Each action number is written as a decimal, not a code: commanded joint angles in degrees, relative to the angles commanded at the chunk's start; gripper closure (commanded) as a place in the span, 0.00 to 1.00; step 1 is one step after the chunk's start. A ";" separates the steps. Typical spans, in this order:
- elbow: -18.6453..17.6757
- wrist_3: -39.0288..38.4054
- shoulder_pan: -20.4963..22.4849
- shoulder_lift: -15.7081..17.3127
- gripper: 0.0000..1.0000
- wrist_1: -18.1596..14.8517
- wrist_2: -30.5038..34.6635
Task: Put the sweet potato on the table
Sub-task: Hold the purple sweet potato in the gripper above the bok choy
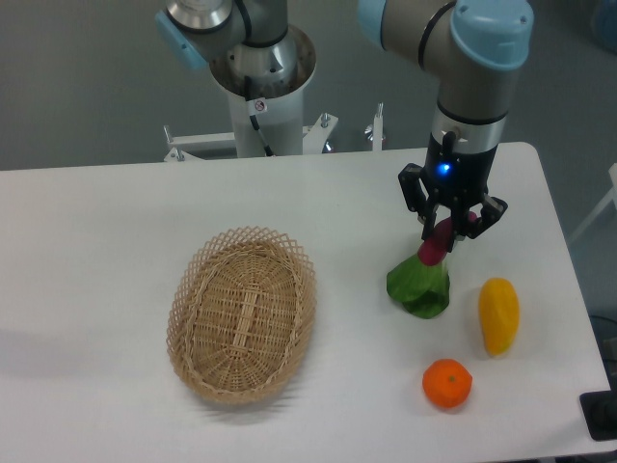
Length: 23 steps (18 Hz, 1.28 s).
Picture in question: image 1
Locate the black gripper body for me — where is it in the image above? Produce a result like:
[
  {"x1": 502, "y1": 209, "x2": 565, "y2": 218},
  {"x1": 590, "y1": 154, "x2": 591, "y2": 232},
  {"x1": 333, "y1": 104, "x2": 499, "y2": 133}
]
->
[{"x1": 424, "y1": 136, "x2": 497, "y2": 208}]

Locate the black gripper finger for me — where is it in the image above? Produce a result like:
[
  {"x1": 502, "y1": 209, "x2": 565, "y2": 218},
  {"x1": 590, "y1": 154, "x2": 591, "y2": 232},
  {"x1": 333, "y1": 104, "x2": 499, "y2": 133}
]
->
[
  {"x1": 398, "y1": 163, "x2": 440, "y2": 240},
  {"x1": 450, "y1": 194, "x2": 508, "y2": 250}
]

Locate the purple sweet potato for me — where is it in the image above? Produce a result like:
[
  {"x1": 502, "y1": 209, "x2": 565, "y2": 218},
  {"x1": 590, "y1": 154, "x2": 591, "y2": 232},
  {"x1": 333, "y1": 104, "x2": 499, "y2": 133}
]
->
[{"x1": 417, "y1": 218, "x2": 453, "y2": 266}]

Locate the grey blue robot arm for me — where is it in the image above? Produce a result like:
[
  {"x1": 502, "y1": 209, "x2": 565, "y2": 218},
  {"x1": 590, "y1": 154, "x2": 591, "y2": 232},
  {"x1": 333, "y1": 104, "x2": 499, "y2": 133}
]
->
[{"x1": 155, "y1": 1, "x2": 534, "y2": 252}]

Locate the yellow mango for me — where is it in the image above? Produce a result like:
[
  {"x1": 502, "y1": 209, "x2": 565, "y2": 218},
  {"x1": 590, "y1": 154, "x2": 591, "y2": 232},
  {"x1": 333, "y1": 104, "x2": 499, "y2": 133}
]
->
[{"x1": 478, "y1": 278, "x2": 521, "y2": 356}]

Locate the green leafy vegetable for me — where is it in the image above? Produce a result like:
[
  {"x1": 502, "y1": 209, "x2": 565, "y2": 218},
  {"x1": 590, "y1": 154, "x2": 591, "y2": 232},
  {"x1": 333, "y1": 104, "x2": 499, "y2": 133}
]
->
[{"x1": 386, "y1": 255, "x2": 450, "y2": 319}]

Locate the orange tangerine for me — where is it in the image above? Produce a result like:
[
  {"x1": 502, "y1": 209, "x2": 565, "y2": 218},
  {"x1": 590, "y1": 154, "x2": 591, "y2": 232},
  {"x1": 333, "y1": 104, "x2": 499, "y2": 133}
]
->
[{"x1": 422, "y1": 359, "x2": 473, "y2": 409}]

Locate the woven wicker basket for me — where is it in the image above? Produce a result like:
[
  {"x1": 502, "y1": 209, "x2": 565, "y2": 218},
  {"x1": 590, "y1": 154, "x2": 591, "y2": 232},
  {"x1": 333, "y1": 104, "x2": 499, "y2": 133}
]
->
[{"x1": 166, "y1": 227, "x2": 316, "y2": 405}]

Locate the black device at edge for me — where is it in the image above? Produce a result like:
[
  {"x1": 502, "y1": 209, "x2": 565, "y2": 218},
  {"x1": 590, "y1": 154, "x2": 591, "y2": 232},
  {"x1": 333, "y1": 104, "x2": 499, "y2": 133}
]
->
[{"x1": 579, "y1": 391, "x2": 616, "y2": 442}]

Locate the white frame at right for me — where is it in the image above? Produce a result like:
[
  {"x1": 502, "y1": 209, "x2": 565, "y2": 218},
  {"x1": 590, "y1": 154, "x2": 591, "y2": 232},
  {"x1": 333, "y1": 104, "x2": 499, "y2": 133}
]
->
[{"x1": 567, "y1": 163, "x2": 617, "y2": 246}]

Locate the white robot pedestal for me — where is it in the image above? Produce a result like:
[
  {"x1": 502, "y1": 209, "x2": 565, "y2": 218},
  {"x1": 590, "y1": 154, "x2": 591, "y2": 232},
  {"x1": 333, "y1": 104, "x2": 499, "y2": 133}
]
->
[{"x1": 162, "y1": 26, "x2": 387, "y2": 163}]

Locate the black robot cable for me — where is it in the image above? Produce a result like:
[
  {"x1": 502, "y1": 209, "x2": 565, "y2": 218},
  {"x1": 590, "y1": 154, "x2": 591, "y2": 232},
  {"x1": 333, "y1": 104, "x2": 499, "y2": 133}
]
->
[{"x1": 243, "y1": 75, "x2": 276, "y2": 158}]

